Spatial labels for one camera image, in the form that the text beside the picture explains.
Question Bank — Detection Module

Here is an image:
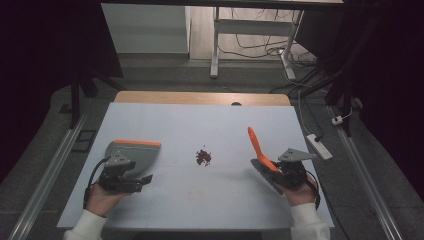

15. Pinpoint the person's left hand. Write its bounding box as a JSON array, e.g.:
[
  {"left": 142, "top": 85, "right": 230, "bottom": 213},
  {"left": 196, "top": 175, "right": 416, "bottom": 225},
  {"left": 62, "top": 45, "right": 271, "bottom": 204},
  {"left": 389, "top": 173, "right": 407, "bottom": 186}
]
[{"left": 85, "top": 181, "right": 130, "bottom": 218}]

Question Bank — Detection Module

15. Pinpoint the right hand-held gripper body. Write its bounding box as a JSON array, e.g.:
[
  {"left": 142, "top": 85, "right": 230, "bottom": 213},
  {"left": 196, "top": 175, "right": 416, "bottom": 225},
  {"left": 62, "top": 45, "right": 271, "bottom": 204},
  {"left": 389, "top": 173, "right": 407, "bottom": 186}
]
[{"left": 273, "top": 147, "right": 317, "bottom": 192}]

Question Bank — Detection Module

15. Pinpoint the person's right hand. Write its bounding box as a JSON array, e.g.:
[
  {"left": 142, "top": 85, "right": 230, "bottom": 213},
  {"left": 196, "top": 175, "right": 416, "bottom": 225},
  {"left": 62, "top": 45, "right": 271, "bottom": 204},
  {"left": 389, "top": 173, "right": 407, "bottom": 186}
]
[{"left": 282, "top": 174, "right": 320, "bottom": 208}]

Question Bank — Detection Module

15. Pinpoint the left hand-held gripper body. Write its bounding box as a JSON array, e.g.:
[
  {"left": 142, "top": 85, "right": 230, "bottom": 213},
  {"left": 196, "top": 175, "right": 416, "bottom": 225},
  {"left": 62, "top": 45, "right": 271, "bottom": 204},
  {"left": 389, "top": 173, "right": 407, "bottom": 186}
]
[{"left": 97, "top": 151, "right": 145, "bottom": 194}]

